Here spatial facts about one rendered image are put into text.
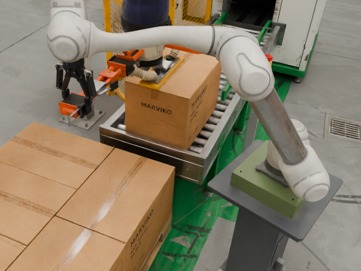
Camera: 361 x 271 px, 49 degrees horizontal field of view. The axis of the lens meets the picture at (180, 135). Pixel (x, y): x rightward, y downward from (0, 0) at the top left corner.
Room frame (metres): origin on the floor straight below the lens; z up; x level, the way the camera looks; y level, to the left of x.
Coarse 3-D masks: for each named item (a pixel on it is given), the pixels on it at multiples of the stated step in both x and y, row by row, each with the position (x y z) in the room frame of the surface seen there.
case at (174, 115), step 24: (168, 48) 2.45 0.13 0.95; (192, 72) 2.15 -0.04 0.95; (216, 72) 2.30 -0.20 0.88; (144, 96) 1.94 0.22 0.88; (168, 96) 1.89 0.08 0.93; (192, 96) 1.89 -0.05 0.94; (216, 96) 2.39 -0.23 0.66; (144, 120) 1.94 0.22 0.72; (168, 120) 1.89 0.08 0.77; (192, 120) 1.93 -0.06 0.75; (168, 144) 1.88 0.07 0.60
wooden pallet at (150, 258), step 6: (168, 222) 1.69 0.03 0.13; (168, 228) 1.70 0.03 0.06; (162, 234) 1.61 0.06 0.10; (156, 240) 1.53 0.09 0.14; (162, 240) 1.61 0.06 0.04; (156, 246) 1.58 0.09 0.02; (150, 252) 1.44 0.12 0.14; (156, 252) 1.53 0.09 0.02; (150, 258) 1.49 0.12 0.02; (144, 264) 1.37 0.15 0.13; (150, 264) 1.45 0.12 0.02; (144, 270) 1.40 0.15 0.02
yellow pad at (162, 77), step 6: (168, 54) 1.92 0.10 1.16; (168, 60) 1.81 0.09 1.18; (174, 60) 1.85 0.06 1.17; (180, 60) 1.86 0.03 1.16; (174, 66) 1.79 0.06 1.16; (156, 72) 1.68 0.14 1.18; (162, 72) 1.71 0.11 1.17; (168, 72) 1.73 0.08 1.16; (162, 78) 1.66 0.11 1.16; (168, 78) 1.69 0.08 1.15; (144, 84) 1.60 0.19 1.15; (150, 84) 1.60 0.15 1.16; (156, 84) 1.60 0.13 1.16; (162, 84) 1.62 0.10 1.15
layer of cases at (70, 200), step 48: (48, 144) 1.85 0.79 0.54; (96, 144) 1.89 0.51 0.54; (0, 192) 1.43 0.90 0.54; (48, 192) 1.46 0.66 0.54; (96, 192) 1.49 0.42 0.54; (144, 192) 1.52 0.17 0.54; (0, 240) 1.14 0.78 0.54; (48, 240) 1.16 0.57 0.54; (96, 240) 1.18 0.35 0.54; (144, 240) 1.36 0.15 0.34
